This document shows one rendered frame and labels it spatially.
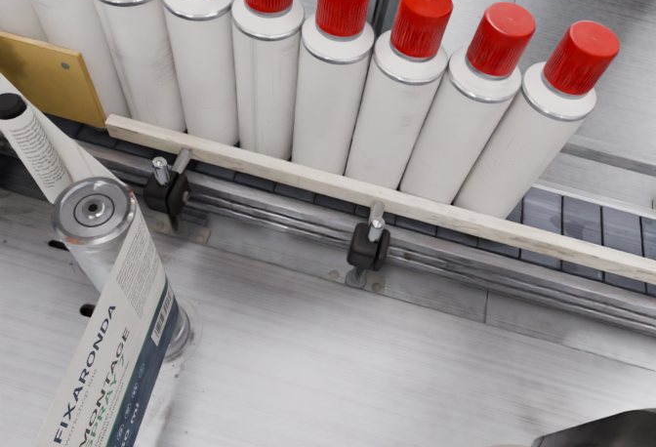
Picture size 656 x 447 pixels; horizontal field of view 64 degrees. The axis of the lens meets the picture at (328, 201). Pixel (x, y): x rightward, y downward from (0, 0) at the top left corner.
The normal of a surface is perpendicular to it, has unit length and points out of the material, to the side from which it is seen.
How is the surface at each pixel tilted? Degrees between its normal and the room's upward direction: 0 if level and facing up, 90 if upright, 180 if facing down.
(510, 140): 90
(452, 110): 90
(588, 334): 0
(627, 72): 0
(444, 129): 90
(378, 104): 90
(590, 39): 3
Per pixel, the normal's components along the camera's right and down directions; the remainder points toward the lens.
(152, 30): 0.62, 0.70
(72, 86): -0.25, 0.82
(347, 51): 0.22, 0.18
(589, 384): 0.11, -0.51
